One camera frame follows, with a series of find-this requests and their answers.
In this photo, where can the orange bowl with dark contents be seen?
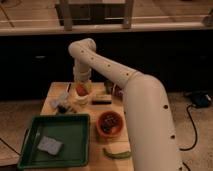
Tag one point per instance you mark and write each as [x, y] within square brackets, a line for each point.
[109, 125]

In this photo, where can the dark small cup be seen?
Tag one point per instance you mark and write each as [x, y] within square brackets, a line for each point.
[109, 86]

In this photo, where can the dark red bowl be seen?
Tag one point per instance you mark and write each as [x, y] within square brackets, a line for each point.
[118, 92]

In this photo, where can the wooden frame stand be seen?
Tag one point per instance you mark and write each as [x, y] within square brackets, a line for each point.
[94, 14]

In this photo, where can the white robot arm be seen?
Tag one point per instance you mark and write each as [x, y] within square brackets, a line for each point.
[148, 115]

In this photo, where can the green plastic tray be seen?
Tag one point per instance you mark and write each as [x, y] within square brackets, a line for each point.
[72, 130]

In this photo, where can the dark floor device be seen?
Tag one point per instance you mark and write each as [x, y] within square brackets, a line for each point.
[200, 99]

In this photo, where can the green chili pepper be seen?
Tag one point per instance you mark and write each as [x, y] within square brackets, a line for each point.
[121, 155]

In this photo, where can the crumpled plastic wrapper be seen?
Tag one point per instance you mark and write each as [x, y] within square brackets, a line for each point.
[54, 103]

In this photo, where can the red orange apple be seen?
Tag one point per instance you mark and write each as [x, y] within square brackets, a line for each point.
[81, 90]

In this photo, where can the blue grey sponge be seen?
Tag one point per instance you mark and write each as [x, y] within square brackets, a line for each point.
[49, 145]

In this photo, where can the small dark clip items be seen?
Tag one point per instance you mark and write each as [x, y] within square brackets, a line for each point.
[65, 109]

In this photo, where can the black and tan eraser block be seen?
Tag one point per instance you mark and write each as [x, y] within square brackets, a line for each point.
[102, 99]

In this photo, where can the white paper cup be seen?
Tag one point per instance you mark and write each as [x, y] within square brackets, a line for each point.
[81, 100]

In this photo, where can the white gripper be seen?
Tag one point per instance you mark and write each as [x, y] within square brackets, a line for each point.
[83, 77]

